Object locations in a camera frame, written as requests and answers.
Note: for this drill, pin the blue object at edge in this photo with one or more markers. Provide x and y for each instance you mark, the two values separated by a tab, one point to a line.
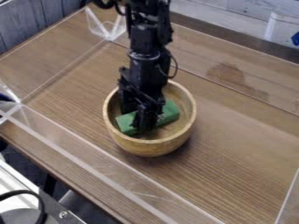
295	39

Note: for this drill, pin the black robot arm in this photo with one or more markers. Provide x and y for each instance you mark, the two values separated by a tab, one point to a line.
148	24

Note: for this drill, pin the clear acrylic corner bracket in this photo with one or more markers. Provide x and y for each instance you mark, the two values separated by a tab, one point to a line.
108	30

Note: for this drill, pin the white container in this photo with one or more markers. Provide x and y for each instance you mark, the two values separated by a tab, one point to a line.
281	27

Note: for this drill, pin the grey metal bracket with screw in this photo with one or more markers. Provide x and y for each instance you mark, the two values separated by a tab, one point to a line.
59	215

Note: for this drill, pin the brown wooden bowl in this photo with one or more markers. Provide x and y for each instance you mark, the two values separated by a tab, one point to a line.
163	139

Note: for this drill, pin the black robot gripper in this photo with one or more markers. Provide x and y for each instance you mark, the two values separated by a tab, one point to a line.
140	88

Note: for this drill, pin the green rectangular block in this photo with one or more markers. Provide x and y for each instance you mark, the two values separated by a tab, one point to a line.
169	115

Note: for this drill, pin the clear acrylic front wall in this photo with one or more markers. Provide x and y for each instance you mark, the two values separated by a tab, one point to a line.
149	195

